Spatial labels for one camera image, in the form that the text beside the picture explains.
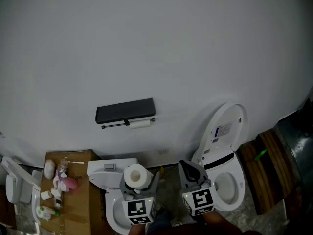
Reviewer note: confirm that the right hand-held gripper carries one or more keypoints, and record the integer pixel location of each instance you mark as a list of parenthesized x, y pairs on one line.
[(200, 201)]

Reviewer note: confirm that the white smart toilet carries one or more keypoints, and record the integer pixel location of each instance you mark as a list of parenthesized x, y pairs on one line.
[(228, 155)]

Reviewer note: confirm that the white toilet with flush tank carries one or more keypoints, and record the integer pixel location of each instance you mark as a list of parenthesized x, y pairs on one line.
[(105, 172)]

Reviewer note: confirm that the pink bottle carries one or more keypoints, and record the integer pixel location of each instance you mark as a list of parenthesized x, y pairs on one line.
[(71, 183)]

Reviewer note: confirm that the black wall paper holder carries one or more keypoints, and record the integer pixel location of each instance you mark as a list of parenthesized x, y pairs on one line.
[(124, 110)]

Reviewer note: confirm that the white oval wrapped package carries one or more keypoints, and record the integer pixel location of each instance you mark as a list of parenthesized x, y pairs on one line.
[(49, 169)]

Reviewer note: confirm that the brown cardboard box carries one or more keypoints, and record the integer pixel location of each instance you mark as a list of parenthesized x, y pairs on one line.
[(80, 204)]

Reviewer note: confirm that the small clear bottle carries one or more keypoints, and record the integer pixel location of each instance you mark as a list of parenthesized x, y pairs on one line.
[(58, 202)]

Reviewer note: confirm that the white toilet paper roll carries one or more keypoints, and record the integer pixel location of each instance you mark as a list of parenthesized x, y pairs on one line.
[(39, 212), (137, 176)]

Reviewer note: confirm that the person's red clothing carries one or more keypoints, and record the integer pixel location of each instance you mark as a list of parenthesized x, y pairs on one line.
[(195, 230)]

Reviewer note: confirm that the person's white shoe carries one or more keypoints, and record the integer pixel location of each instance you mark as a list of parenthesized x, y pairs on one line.
[(177, 223)]

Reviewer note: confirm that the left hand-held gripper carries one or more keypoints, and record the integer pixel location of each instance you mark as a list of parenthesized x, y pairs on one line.
[(140, 209)]

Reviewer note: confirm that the white toilet with slim lid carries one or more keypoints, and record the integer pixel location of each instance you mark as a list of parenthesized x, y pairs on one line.
[(19, 170)]

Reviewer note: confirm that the thin white stick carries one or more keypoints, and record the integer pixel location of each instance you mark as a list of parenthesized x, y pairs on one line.
[(76, 162)]

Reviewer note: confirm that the wooden slatted step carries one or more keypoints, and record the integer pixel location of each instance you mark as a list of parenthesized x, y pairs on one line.
[(269, 170)]

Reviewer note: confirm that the white bottle with green cap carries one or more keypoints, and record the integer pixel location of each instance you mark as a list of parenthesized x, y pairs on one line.
[(51, 210)]

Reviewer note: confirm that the person's left forearm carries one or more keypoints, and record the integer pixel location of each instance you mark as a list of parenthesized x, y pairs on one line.
[(137, 230)]

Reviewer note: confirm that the person's right forearm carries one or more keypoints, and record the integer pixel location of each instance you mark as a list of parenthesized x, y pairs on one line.
[(220, 225)]

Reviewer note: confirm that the white wall socket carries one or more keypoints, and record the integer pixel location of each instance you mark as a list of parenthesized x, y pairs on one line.
[(163, 151)]

